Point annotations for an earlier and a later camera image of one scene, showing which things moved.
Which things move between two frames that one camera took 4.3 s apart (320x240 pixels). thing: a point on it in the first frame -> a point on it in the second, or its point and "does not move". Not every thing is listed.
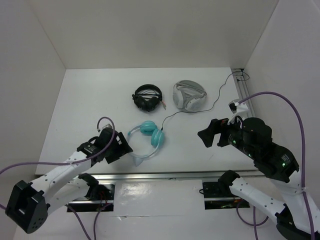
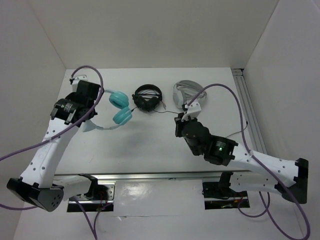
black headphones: x=147 y=97 does not move
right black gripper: x=215 y=125 -> x=179 y=123
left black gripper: x=122 y=148 -> x=70 y=97
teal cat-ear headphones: x=149 y=128 -> x=123 y=114
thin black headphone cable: x=215 y=100 -> x=227 y=137
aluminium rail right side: x=243 y=85 does not move
